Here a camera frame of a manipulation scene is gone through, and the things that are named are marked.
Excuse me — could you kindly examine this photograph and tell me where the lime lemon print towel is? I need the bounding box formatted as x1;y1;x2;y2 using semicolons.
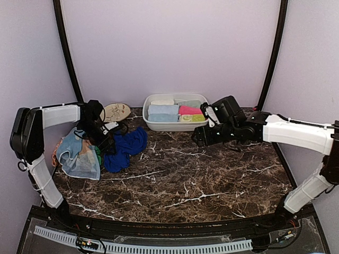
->
180;114;206;122

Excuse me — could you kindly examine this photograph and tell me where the light blue rolled towel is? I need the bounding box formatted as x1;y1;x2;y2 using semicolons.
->
148;114;179;122
148;105;180;115

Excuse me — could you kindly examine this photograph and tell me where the white plastic bin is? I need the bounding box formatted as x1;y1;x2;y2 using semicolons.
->
142;94;208;132

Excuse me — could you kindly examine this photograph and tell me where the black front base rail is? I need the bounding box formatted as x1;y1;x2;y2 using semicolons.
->
26;205;318;244

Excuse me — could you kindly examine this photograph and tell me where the royal blue microfiber towel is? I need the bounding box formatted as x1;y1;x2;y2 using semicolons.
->
104;127;148;173

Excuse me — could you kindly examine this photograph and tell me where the light blue rolled towel rear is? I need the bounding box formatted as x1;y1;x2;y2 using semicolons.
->
148;105;180;115

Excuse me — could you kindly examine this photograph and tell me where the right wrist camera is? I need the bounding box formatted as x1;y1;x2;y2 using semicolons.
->
200;102;220;128

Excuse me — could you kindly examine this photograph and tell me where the black corner post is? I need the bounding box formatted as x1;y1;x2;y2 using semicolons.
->
256;0;289;110
52;0;84;102

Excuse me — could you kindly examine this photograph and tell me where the black left corner post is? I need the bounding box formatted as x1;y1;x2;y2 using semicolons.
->
52;0;84;102

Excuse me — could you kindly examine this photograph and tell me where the white slotted cable duct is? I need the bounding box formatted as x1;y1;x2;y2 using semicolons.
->
33;226;253;253

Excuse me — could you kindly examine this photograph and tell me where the black right corner post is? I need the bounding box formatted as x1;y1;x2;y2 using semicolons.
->
256;0;289;110

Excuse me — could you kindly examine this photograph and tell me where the sage green rolled towel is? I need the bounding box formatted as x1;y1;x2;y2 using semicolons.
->
174;99;202;108

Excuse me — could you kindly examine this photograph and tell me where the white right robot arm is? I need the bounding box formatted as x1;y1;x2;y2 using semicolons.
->
192;111;338;230

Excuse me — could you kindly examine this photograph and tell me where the light blue rolled towel front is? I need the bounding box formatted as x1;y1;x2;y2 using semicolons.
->
148;114;179;122

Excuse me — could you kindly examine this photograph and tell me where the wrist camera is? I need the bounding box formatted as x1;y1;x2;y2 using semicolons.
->
101;122;119;133
200;102;220;128

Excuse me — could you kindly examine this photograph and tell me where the white rolled towel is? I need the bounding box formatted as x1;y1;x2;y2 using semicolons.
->
150;99;175;105

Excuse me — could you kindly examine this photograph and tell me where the floral ceramic plate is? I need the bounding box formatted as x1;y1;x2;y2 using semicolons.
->
103;103;131;122

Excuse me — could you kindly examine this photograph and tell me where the light blue patterned towel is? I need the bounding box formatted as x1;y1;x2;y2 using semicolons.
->
52;128;101;180

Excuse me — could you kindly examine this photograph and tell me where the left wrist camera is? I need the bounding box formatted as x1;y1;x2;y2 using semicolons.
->
101;122;119;133

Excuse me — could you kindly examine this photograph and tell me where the pink rolled towel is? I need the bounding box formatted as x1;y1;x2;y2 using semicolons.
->
179;105;203;115

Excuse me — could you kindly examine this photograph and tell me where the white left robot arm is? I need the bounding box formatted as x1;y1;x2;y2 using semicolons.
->
10;100;122;231

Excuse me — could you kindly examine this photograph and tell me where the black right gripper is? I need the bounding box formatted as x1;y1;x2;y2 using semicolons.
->
192;122;239;147

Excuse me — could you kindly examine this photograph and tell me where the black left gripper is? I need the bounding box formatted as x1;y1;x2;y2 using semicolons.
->
78;120;117;155

